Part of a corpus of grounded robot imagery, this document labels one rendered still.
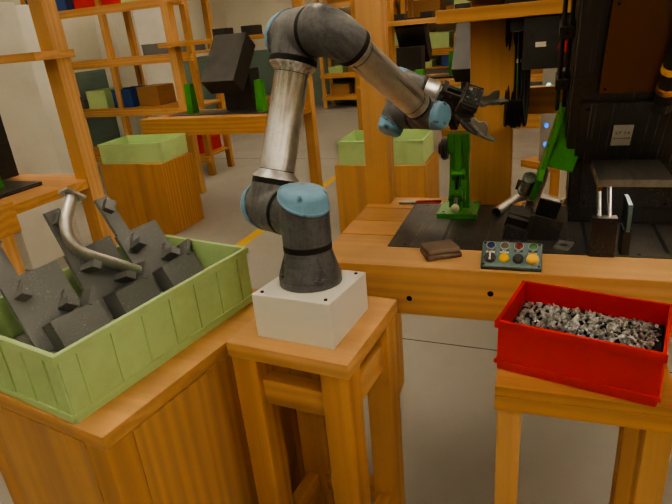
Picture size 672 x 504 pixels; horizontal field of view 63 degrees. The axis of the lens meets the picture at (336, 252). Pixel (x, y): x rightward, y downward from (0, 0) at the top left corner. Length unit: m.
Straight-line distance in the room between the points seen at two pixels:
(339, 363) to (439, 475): 1.04
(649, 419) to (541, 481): 0.98
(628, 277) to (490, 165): 0.71
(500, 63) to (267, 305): 1.13
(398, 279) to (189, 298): 0.56
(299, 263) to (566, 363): 0.60
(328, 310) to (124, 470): 0.55
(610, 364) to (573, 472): 1.08
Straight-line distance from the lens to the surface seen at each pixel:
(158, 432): 1.37
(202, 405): 1.46
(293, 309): 1.24
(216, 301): 1.52
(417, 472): 2.16
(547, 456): 2.28
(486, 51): 1.95
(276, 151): 1.34
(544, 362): 1.23
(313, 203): 1.21
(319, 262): 1.25
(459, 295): 1.51
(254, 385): 1.37
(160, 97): 7.25
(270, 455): 1.50
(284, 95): 1.35
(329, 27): 1.29
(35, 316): 1.52
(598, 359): 1.19
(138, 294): 1.58
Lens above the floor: 1.51
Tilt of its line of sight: 22 degrees down
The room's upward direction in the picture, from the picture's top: 5 degrees counter-clockwise
